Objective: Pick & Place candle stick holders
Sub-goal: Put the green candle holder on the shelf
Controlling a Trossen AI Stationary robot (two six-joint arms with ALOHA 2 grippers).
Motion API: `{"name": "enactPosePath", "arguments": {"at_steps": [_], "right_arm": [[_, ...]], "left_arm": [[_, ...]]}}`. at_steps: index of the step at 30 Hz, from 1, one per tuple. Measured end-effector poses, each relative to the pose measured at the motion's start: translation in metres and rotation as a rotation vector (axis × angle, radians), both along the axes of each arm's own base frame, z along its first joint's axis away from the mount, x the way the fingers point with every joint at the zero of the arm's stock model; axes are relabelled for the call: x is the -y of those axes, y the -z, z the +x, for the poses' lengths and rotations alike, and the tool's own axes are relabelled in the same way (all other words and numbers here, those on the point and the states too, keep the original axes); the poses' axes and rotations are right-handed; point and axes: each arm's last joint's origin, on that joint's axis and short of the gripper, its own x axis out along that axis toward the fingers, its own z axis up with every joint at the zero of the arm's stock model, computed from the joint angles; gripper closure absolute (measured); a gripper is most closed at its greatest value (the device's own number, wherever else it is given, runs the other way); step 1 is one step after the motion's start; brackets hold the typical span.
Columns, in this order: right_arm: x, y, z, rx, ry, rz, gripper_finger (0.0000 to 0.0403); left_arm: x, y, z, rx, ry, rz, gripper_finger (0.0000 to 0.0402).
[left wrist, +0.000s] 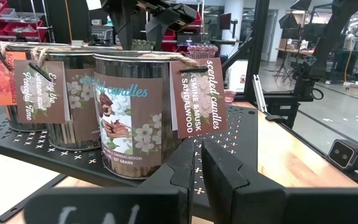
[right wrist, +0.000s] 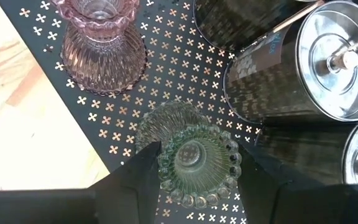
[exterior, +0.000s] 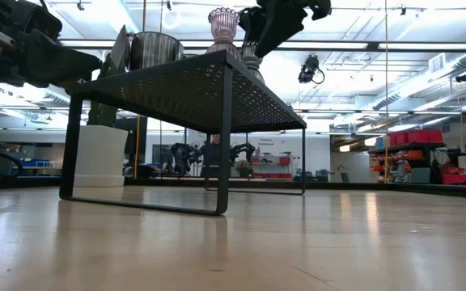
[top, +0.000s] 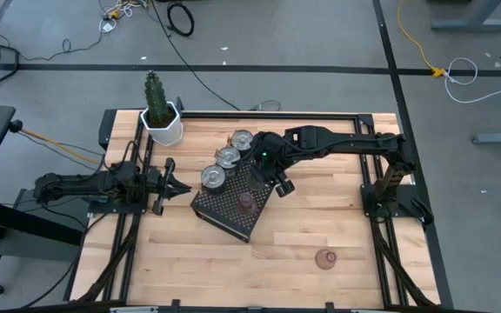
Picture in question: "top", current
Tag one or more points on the pink glass candlestick holder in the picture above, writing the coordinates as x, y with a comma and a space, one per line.
247, 202

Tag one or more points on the grey desk foot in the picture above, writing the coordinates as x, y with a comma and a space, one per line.
500, 138

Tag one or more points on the dark grey desk base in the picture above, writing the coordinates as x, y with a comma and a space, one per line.
37, 226

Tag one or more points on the white power adapter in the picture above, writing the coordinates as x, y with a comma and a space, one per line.
108, 27

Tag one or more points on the grey desk leg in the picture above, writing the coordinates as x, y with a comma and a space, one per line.
476, 21

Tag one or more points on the green cactus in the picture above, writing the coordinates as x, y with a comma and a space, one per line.
155, 95

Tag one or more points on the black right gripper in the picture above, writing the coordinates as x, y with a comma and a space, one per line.
278, 174

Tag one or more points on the black perforated metal shelf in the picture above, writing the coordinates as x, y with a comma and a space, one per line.
229, 204

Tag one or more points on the white hexagonal plant pot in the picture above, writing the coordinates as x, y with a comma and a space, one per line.
168, 137

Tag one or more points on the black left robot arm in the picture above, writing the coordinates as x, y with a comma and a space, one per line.
72, 187

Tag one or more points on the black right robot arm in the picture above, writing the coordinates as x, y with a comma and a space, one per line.
342, 141

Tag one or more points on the silver aluminium bar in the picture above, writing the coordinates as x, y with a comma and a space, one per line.
370, 311
133, 310

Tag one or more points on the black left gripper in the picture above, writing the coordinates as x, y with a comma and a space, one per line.
157, 187

